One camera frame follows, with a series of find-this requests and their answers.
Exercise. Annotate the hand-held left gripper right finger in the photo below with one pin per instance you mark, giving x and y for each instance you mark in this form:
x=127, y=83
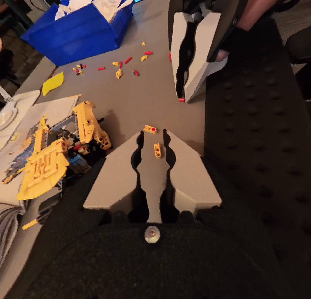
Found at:
x=194, y=182

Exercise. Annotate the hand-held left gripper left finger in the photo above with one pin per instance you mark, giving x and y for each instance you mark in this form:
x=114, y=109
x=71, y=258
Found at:
x=111, y=182

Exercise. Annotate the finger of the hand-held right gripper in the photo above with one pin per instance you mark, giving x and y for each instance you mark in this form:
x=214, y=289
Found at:
x=177, y=36
x=206, y=41

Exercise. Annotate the small yellow beam piece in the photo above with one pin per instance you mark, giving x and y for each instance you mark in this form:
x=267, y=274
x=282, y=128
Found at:
x=150, y=129
x=158, y=150

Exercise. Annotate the yellow toy brick car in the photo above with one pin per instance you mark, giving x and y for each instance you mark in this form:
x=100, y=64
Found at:
x=43, y=167

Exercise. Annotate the person's right forearm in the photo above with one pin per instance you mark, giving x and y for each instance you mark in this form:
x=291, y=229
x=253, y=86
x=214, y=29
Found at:
x=260, y=2

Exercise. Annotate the grey desk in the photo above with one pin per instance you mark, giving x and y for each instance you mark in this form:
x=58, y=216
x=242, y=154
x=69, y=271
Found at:
x=145, y=97

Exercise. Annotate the person's right hand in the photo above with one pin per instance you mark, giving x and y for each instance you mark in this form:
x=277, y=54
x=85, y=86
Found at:
x=223, y=55

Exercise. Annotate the scattered small brick pieces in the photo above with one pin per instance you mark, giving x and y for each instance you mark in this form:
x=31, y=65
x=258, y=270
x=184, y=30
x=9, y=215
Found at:
x=128, y=60

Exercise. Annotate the black office chair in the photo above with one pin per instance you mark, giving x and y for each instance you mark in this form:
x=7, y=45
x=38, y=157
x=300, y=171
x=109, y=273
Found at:
x=289, y=5

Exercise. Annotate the black perforated mat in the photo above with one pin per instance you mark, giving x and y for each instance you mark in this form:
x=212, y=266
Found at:
x=255, y=133

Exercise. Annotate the crumpled white paper bags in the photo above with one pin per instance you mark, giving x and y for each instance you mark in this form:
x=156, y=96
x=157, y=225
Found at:
x=107, y=2

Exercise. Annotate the open instruction booklet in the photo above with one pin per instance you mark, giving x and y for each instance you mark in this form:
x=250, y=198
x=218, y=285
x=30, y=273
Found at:
x=60, y=107

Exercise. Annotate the blue storage bin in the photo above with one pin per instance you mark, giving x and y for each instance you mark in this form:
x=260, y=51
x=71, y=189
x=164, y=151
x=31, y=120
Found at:
x=73, y=36

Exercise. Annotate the yellow paper note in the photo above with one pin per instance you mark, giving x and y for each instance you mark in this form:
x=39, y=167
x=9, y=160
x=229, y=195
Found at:
x=52, y=84

